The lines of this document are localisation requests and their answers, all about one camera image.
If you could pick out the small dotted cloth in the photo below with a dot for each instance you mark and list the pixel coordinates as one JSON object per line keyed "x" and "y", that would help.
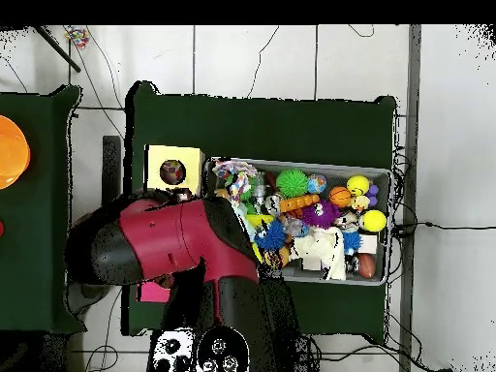
{"x": 236, "y": 180}

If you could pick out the colourful polka dot cloth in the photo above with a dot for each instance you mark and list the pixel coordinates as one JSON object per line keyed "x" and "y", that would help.
{"x": 172, "y": 171}

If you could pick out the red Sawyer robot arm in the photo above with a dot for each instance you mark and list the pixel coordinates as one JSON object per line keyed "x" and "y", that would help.
{"x": 170, "y": 236}

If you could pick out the wooden box with three holes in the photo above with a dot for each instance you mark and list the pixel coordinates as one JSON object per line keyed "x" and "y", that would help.
{"x": 155, "y": 155}

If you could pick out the blue spiky ball with eyes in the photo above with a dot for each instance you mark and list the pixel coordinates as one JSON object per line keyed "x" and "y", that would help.
{"x": 271, "y": 235}

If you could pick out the green spiky ball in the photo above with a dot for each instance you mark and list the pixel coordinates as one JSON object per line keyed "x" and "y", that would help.
{"x": 291, "y": 184}

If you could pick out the orange plastic toy block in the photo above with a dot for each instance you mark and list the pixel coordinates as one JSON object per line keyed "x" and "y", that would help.
{"x": 298, "y": 204}

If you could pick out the purple furry monster toy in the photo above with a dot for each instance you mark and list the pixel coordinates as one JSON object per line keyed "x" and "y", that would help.
{"x": 319, "y": 213}

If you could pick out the cream knitted cloth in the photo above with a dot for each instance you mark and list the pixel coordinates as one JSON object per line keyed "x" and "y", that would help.
{"x": 322, "y": 252}

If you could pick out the dark green table cloth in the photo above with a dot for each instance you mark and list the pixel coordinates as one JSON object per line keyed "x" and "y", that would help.
{"x": 46, "y": 232}
{"x": 256, "y": 116}

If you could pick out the orange toy basketball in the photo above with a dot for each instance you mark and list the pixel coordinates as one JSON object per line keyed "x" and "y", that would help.
{"x": 339, "y": 196}

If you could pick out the yellow ball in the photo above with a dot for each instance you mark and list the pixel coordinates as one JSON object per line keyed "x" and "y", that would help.
{"x": 356, "y": 184}
{"x": 372, "y": 221}

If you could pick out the small colourful floor toy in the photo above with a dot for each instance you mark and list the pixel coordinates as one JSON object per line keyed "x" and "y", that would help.
{"x": 76, "y": 36}

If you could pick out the orange round bowl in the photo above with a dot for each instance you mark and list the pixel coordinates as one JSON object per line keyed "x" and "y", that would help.
{"x": 12, "y": 151}

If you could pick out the thin black rod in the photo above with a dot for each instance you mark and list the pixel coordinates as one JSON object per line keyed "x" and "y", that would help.
{"x": 56, "y": 47}

